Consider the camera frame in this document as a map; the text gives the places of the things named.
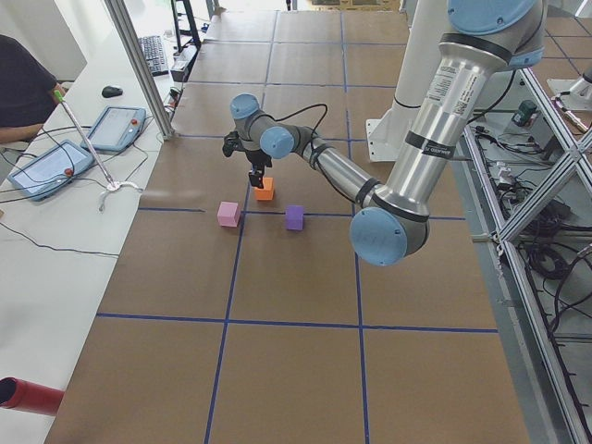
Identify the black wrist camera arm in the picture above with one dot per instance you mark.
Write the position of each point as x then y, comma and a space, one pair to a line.
232, 143

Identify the near blue teach pendant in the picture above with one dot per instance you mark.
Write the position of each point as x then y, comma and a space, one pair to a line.
51, 171

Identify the seated person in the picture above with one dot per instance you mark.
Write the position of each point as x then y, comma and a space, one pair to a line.
28, 92

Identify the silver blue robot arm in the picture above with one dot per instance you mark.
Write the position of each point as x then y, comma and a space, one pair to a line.
454, 49

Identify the aluminium side frame rail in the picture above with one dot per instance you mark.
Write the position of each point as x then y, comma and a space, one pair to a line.
531, 192

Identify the aluminium frame post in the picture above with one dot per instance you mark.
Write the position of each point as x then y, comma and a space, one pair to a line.
127, 34

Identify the blue teach pendant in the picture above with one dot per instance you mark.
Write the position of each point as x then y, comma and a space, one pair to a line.
116, 128
51, 171

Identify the orange foam block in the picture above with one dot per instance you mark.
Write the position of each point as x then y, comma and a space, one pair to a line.
266, 193

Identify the green power supply box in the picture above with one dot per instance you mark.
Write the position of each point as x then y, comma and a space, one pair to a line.
524, 114

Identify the black keyboard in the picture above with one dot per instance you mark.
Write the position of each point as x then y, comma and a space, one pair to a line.
154, 54

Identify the pink metal grabber stick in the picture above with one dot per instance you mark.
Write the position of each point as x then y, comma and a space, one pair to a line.
112, 185

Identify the dark purple foam block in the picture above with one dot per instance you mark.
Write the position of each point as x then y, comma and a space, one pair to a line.
294, 217

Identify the far blue teach pendant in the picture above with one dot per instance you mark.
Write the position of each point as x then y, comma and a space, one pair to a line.
116, 128

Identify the light pink foam block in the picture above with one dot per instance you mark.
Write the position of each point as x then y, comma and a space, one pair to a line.
228, 214

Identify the red cylinder bottle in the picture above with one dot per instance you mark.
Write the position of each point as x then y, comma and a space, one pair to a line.
29, 397

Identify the white pedestal column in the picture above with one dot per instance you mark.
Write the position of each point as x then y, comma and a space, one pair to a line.
385, 136

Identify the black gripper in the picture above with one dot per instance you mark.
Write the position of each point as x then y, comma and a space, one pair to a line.
260, 161

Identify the black computer mouse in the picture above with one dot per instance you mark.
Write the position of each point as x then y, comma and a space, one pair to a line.
111, 91

